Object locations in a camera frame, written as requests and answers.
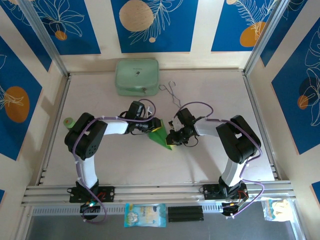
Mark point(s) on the black ribbed block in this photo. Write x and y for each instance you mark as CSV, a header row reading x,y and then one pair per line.
x,y
186,214

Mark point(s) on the blue snack packet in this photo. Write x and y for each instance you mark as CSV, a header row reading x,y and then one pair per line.
x,y
145,215

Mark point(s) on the aluminium table side rail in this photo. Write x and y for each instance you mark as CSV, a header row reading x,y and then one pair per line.
x,y
59,112
253,100

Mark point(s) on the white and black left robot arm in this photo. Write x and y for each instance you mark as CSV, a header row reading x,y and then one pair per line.
x,y
115,127

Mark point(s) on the small green tape roll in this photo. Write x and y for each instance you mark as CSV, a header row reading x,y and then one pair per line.
x,y
68,122

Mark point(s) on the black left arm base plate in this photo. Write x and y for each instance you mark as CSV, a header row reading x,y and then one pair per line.
x,y
110,193

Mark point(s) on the green paper sheet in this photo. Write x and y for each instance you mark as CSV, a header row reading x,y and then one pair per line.
x,y
160,138

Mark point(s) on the mint green zip pouch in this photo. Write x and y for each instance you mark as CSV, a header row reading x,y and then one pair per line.
x,y
136,75

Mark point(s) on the aluminium frame post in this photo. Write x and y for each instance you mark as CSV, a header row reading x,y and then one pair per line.
x,y
264,37
47,40

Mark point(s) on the wide aluminium frame rail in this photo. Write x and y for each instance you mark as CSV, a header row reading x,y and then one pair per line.
x,y
160,193

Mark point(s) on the clear bag with yellow pieces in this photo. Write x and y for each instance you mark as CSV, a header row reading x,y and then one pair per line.
x,y
276,211

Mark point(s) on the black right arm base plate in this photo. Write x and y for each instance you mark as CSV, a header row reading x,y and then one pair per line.
x,y
210,192

